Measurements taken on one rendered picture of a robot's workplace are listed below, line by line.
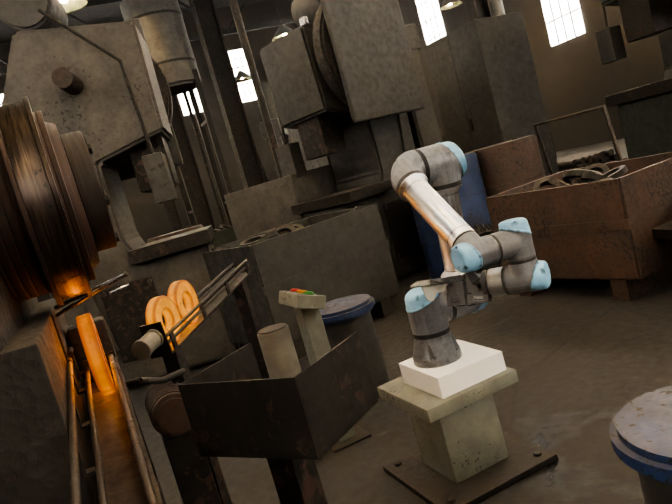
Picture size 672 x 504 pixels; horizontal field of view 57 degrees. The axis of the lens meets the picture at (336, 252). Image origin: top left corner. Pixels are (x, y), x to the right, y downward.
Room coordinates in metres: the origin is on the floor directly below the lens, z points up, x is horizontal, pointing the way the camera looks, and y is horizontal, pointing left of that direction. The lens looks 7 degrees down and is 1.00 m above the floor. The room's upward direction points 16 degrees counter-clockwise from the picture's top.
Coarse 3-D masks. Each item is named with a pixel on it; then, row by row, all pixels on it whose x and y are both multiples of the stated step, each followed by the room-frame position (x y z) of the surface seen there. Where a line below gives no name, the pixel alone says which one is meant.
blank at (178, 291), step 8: (184, 280) 2.10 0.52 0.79; (176, 288) 2.03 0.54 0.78; (184, 288) 2.08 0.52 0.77; (192, 288) 2.13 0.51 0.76; (168, 296) 2.02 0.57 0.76; (176, 296) 2.01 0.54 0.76; (184, 296) 2.11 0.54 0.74; (192, 296) 2.12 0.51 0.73; (176, 304) 2.00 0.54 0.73; (192, 304) 2.10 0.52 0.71; (184, 312) 2.03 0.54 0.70
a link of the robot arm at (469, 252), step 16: (400, 160) 1.81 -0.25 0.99; (416, 160) 1.80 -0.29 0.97; (400, 176) 1.77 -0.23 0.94; (416, 176) 1.75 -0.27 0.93; (400, 192) 1.76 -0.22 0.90; (416, 192) 1.71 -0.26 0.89; (432, 192) 1.70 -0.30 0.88; (416, 208) 1.71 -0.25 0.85; (432, 208) 1.65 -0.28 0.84; (448, 208) 1.64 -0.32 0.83; (432, 224) 1.64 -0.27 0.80; (448, 224) 1.59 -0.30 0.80; (464, 224) 1.58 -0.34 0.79; (448, 240) 1.58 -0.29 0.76; (464, 240) 1.54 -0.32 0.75; (480, 240) 1.53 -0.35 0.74; (496, 240) 1.53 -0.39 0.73; (464, 256) 1.50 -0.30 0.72; (480, 256) 1.50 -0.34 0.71; (496, 256) 1.52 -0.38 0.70; (464, 272) 1.52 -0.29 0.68
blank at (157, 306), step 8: (160, 296) 1.92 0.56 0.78; (152, 304) 1.89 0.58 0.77; (160, 304) 1.91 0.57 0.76; (168, 304) 1.95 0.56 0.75; (152, 312) 1.86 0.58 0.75; (160, 312) 1.89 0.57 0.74; (168, 312) 1.95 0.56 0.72; (176, 312) 1.98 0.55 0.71; (152, 320) 1.85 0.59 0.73; (160, 320) 1.88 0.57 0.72; (168, 320) 1.96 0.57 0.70; (176, 320) 1.97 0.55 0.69; (168, 328) 1.94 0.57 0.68; (168, 336) 1.90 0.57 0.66
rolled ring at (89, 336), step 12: (84, 324) 1.40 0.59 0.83; (84, 336) 1.37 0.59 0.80; (96, 336) 1.38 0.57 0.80; (84, 348) 1.36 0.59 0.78; (96, 348) 1.37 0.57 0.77; (96, 360) 1.36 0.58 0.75; (96, 372) 1.36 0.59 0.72; (108, 372) 1.38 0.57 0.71; (96, 384) 1.38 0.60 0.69; (108, 384) 1.40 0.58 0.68
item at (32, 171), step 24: (24, 96) 1.40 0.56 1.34; (0, 120) 1.30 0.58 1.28; (24, 120) 1.30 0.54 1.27; (24, 144) 1.26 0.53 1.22; (24, 168) 1.24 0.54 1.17; (48, 168) 1.24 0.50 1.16; (24, 192) 1.23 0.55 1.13; (48, 192) 1.24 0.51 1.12; (48, 216) 1.24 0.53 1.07; (48, 240) 1.25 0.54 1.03; (72, 240) 1.26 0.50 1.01; (48, 264) 1.27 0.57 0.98; (72, 264) 1.30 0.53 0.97; (72, 288) 1.35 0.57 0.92
